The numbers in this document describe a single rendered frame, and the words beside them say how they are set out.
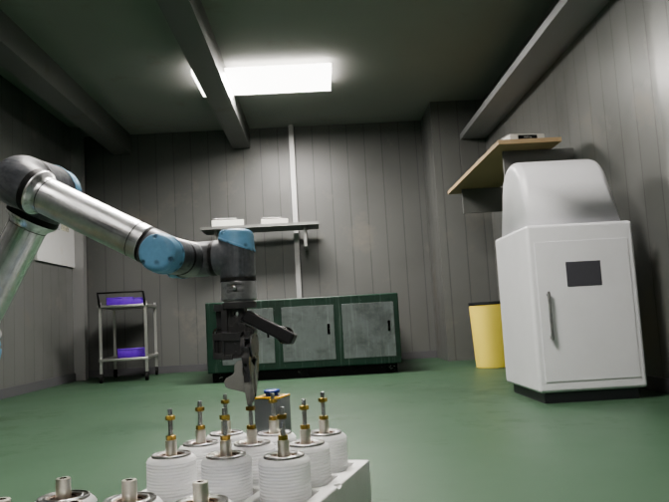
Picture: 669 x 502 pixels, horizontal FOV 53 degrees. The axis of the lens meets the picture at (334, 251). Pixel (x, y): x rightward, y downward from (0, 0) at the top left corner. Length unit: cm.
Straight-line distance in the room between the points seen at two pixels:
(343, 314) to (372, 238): 196
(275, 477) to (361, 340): 474
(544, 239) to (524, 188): 33
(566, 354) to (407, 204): 443
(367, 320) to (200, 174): 298
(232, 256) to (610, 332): 271
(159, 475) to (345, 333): 468
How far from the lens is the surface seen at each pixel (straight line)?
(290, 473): 127
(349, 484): 144
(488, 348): 602
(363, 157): 791
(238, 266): 141
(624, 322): 385
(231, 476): 132
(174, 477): 138
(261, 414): 173
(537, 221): 379
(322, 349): 597
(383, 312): 599
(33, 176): 149
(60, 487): 115
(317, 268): 769
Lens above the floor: 50
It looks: 6 degrees up
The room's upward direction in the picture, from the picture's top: 3 degrees counter-clockwise
